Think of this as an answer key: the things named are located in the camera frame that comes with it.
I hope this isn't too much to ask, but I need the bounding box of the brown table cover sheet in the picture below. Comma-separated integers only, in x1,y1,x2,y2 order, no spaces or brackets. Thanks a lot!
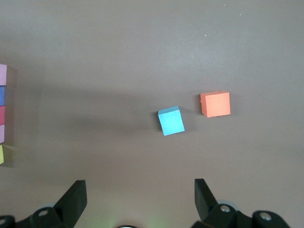
0,0,304,228

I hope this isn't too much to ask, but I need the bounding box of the blue foam cube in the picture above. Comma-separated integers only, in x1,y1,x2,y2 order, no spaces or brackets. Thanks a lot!
158,105,185,136

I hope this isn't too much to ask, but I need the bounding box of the orange foam cube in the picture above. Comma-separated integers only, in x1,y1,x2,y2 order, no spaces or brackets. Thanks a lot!
199,91,231,118

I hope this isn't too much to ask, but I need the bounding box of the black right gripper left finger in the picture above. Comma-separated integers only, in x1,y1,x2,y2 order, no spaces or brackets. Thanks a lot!
0,180,87,228

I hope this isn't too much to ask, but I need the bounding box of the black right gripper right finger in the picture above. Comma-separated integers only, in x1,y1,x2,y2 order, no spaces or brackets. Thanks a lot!
191,178,289,228

